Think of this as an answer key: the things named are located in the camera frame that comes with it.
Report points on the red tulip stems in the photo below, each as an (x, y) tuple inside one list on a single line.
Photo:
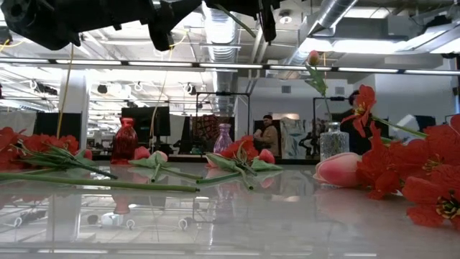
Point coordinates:
[(187, 158)]

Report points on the silver ventilation duct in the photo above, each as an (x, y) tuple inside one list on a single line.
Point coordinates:
[(220, 36), (330, 14)]

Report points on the black round ceiling fixture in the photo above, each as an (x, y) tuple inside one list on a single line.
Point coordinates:
[(102, 88)]

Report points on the red blossom spray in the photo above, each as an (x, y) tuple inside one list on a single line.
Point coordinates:
[(241, 145), (431, 151), (46, 143)]

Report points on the purple glass vase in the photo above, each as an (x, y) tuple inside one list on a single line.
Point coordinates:
[(223, 140)]

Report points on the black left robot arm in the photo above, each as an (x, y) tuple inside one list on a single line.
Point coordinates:
[(43, 25)]

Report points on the dark red patterned fabric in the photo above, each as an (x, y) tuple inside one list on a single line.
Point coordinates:
[(205, 129)]

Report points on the white building column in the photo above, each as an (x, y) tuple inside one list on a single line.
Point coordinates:
[(77, 100)]

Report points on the clear cut-glass vase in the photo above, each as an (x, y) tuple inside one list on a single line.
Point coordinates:
[(334, 144)]

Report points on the black metal stand frame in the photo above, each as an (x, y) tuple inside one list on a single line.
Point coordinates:
[(338, 98), (223, 94)]

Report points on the long LED light strip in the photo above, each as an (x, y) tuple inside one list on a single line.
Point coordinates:
[(230, 65)]

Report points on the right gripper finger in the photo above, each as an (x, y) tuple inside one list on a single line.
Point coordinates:
[(269, 25)]

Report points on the floral printed fabric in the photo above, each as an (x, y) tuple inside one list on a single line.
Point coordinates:
[(296, 138)]

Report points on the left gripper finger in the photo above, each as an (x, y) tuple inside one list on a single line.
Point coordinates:
[(165, 28)]

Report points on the red ribbed glass vase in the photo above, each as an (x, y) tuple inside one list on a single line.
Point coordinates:
[(124, 144)]

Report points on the black partition panel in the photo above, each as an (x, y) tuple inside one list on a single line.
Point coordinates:
[(54, 124)]

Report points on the black computer monitor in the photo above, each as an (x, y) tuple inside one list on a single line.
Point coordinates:
[(143, 122), (422, 120)]

